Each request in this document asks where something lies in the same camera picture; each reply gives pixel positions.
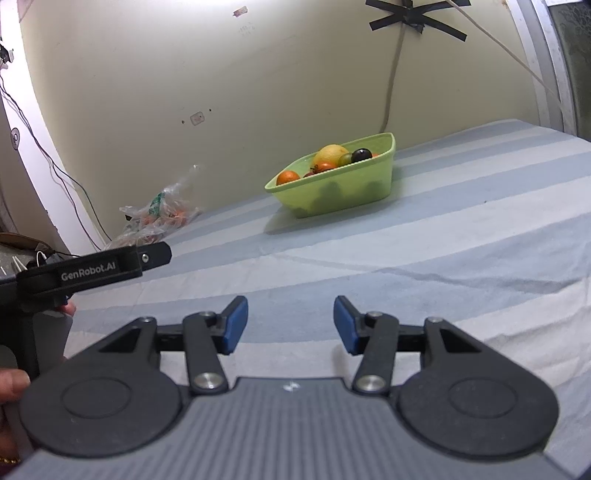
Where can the black tape cross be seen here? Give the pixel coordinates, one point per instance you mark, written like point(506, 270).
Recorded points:
point(415, 18)

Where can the window frame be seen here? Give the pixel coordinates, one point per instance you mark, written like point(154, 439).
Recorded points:
point(554, 60)

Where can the orange cherry tomato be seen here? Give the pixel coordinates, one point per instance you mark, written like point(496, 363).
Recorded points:
point(325, 167)

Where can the clear plastic bag of tomatoes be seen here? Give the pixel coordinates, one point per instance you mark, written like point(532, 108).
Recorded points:
point(157, 217)

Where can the light green plastic basin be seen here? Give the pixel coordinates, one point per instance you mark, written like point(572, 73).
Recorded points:
point(341, 194)

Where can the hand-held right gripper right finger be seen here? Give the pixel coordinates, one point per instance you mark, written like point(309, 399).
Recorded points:
point(346, 325)

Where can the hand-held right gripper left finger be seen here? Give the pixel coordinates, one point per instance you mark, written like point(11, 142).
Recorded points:
point(234, 325)

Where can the blue striped bed sheet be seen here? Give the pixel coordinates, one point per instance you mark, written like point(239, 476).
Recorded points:
point(461, 254)

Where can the small wall sticker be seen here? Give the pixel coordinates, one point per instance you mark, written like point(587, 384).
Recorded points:
point(240, 10)

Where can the green cherry tomato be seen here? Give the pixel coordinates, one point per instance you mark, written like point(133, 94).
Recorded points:
point(345, 159)

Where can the person's left hand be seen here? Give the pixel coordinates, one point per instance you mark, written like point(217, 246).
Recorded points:
point(11, 387)

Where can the dark plum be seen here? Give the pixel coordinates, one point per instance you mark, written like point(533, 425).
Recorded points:
point(361, 154)

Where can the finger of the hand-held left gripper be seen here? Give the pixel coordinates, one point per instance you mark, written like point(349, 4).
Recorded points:
point(157, 255)

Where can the round wall hook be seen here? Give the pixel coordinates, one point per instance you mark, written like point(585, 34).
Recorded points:
point(14, 136)

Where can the large yellow grapefruit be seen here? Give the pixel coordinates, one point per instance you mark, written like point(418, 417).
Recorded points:
point(330, 153)

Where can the small wall plate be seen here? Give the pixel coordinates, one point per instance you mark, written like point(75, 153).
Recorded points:
point(197, 118)

